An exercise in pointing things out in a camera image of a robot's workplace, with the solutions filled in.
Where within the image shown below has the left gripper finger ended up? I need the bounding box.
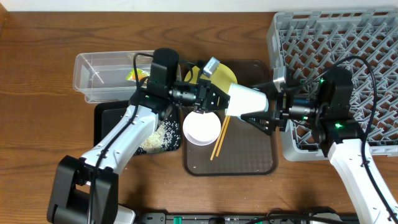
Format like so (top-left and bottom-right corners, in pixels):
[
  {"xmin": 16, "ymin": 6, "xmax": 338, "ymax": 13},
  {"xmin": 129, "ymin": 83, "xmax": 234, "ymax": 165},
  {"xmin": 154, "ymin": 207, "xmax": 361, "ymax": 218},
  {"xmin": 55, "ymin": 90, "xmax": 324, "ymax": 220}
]
[
  {"xmin": 211, "ymin": 84, "xmax": 230, "ymax": 101},
  {"xmin": 214, "ymin": 102, "xmax": 229, "ymax": 111}
]

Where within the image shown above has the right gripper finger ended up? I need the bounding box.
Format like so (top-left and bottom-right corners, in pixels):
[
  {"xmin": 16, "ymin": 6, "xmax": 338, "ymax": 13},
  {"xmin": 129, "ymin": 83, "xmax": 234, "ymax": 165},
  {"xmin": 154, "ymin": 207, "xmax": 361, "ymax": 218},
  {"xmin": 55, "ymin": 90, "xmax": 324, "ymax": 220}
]
[
  {"xmin": 250, "ymin": 82, "xmax": 279, "ymax": 96},
  {"xmin": 246, "ymin": 112, "xmax": 275, "ymax": 136}
]

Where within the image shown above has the white green cup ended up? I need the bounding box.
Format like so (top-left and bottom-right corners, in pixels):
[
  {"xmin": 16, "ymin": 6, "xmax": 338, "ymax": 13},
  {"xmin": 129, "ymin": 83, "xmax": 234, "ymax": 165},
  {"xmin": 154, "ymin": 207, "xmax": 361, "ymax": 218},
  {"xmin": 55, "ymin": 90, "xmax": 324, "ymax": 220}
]
[{"xmin": 225, "ymin": 83, "xmax": 269, "ymax": 116}]

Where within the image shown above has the white rice bowl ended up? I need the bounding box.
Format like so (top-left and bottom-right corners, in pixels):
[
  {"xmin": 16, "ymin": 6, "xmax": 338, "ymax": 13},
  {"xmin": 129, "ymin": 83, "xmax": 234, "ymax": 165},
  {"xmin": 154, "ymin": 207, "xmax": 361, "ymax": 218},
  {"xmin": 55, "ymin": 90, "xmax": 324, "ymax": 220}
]
[{"xmin": 183, "ymin": 112, "xmax": 221, "ymax": 146}]

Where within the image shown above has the green snack wrapper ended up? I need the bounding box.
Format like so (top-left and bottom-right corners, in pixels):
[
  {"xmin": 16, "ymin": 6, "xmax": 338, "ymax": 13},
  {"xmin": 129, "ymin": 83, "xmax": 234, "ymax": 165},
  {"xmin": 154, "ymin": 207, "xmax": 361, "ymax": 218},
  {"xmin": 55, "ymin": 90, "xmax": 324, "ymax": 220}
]
[{"xmin": 126, "ymin": 69, "xmax": 150, "ymax": 81}]

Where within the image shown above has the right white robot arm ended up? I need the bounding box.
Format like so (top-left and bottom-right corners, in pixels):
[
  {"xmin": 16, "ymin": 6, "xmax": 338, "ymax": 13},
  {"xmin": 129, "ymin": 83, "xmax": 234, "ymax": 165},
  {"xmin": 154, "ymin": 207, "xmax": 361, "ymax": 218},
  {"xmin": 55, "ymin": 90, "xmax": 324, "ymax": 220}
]
[{"xmin": 241, "ymin": 67, "xmax": 397, "ymax": 223}]

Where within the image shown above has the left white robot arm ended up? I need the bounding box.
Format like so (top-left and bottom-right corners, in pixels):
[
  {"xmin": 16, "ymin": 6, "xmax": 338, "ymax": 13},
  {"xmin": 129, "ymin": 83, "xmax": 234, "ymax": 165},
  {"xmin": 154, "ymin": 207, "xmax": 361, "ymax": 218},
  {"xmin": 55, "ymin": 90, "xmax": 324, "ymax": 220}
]
[{"xmin": 47, "ymin": 48, "xmax": 230, "ymax": 224}]

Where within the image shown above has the grey dishwasher rack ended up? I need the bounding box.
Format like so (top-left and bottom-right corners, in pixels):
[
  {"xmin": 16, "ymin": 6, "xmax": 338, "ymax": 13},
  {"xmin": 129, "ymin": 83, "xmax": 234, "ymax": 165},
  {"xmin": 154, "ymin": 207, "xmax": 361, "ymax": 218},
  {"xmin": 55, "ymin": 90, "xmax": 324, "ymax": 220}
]
[{"xmin": 267, "ymin": 7, "xmax": 397, "ymax": 157}]

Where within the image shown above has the black waste tray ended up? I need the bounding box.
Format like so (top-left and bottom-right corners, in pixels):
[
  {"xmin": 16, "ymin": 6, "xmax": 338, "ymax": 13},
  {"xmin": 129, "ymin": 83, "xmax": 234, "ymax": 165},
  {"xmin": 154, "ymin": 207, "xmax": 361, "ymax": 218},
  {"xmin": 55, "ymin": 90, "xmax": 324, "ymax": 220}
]
[{"xmin": 94, "ymin": 101, "xmax": 182, "ymax": 145}]

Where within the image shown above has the right wooden chopstick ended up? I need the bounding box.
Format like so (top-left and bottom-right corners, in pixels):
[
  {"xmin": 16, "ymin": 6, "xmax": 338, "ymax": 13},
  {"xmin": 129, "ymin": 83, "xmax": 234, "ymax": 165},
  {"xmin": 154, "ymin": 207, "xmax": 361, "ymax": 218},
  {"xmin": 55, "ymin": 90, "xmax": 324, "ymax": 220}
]
[{"xmin": 216, "ymin": 116, "xmax": 231, "ymax": 157}]

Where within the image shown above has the yellow plate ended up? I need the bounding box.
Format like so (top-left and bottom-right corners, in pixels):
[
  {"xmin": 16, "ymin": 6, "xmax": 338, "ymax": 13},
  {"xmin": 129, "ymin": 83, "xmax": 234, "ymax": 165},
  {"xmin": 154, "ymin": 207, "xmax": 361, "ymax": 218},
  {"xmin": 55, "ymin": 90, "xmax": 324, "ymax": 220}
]
[{"xmin": 184, "ymin": 63, "xmax": 238, "ymax": 93}]

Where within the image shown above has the brown serving tray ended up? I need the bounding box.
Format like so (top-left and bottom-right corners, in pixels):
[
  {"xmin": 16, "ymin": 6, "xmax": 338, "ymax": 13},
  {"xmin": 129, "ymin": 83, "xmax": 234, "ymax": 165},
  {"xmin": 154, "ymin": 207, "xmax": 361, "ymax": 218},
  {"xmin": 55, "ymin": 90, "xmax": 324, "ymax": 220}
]
[{"xmin": 182, "ymin": 59, "xmax": 278, "ymax": 177}]

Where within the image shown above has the cooked rice pile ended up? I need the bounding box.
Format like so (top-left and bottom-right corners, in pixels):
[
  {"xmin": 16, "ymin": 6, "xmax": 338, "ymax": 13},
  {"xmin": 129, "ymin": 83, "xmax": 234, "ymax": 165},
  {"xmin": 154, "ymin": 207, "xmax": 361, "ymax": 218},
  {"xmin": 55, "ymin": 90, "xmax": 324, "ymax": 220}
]
[{"xmin": 135, "ymin": 121, "xmax": 181, "ymax": 155}]

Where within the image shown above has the clear plastic bin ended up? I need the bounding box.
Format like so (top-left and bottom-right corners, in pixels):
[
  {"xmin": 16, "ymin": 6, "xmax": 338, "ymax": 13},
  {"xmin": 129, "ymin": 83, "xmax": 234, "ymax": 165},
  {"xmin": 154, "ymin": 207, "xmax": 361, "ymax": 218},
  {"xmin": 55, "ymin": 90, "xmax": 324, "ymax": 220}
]
[{"xmin": 73, "ymin": 48, "xmax": 181, "ymax": 103}]

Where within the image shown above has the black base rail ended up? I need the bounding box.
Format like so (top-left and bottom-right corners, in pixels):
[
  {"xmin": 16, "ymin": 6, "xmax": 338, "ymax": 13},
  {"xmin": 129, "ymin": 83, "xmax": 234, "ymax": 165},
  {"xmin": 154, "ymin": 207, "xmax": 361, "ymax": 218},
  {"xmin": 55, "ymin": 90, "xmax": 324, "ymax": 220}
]
[{"xmin": 133, "ymin": 207, "xmax": 359, "ymax": 224}]

